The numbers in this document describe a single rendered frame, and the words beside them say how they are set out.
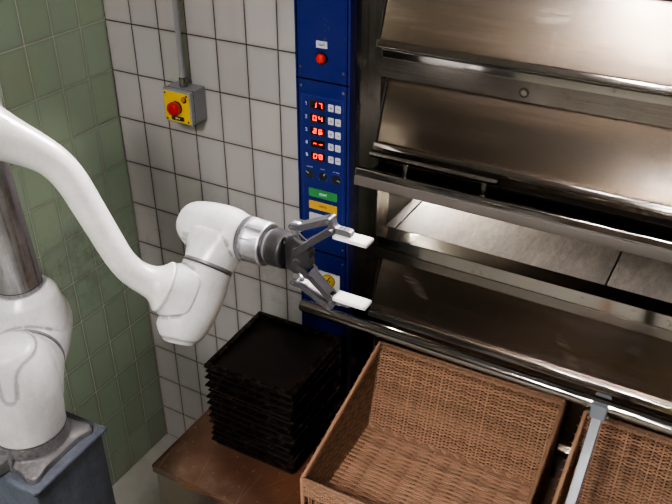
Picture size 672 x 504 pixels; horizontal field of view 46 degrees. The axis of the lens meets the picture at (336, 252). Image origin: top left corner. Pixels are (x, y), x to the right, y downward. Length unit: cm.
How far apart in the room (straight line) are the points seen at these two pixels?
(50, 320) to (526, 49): 120
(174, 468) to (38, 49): 121
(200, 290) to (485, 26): 86
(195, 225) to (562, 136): 85
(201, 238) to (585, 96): 88
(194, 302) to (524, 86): 87
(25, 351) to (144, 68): 103
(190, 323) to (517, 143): 87
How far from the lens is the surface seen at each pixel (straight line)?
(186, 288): 152
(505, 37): 182
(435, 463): 233
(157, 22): 234
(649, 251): 176
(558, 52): 179
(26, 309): 183
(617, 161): 185
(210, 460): 235
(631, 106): 180
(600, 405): 170
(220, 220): 154
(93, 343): 275
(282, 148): 220
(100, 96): 250
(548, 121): 187
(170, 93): 229
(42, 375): 172
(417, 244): 212
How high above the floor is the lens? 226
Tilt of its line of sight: 31 degrees down
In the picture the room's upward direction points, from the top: straight up
